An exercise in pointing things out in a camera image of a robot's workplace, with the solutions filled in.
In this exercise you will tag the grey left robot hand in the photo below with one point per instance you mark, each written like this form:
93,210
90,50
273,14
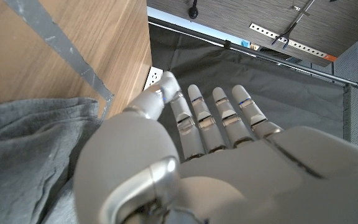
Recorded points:
228,174

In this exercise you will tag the grey fabric shorts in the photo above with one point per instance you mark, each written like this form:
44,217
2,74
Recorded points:
20,155

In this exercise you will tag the white power strip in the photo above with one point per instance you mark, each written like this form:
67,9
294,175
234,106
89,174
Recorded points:
152,77

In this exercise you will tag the black backdrop curtain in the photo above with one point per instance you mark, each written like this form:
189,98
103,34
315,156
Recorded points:
259,81

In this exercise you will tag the black backdrop stand pole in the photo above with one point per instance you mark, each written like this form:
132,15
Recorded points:
291,63

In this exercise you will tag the perforated metal strip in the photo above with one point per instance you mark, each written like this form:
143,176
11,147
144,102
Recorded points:
291,41

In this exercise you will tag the grey tape outline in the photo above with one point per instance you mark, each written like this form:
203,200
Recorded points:
57,40

